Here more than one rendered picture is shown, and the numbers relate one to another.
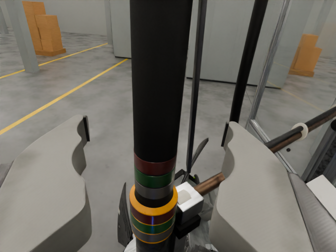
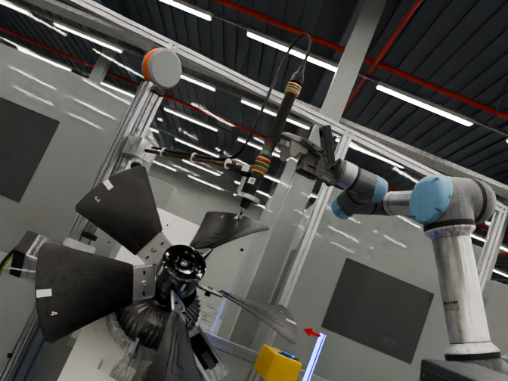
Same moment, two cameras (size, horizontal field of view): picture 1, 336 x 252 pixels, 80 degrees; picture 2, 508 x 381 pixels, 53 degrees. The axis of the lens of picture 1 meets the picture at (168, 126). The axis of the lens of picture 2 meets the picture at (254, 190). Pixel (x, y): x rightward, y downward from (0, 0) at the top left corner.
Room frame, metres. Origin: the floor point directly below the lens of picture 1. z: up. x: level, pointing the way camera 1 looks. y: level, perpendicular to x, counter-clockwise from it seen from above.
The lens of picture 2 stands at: (0.30, 1.40, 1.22)
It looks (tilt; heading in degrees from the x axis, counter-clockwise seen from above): 10 degrees up; 263
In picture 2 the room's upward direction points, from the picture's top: 23 degrees clockwise
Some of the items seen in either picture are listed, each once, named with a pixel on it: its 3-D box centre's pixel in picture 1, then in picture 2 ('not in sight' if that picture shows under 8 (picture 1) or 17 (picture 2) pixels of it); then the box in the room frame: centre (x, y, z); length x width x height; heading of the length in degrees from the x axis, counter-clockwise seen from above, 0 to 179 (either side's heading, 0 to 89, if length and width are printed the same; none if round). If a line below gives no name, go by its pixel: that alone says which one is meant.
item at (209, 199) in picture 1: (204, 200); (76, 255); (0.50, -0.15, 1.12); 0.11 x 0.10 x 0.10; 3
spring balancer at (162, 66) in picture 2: not in sight; (162, 69); (0.56, -0.56, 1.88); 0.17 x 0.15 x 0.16; 3
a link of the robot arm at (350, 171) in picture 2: not in sight; (344, 174); (-0.11, -0.01, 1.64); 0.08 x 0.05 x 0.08; 93
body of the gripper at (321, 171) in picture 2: not in sight; (319, 165); (-0.03, 0.00, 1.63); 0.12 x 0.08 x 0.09; 3
